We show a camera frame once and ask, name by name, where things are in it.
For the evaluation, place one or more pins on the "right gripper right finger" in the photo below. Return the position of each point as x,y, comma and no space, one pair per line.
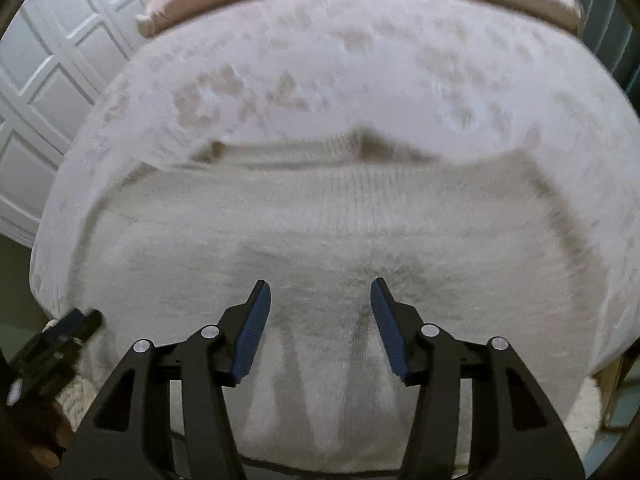
516,433

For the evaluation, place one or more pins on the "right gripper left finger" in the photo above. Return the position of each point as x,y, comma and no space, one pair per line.
126,432

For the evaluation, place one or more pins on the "beige sweater with black hearts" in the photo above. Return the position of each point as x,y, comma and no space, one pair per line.
481,249

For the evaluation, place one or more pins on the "cream fluffy rug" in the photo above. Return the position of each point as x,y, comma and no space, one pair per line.
78,395

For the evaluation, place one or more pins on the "white panelled wardrobe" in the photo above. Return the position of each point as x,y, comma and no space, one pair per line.
57,57

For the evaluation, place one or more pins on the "pink floral bed mattress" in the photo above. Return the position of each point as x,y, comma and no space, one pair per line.
462,80

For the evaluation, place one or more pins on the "striped grey curtain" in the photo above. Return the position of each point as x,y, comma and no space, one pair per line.
609,35

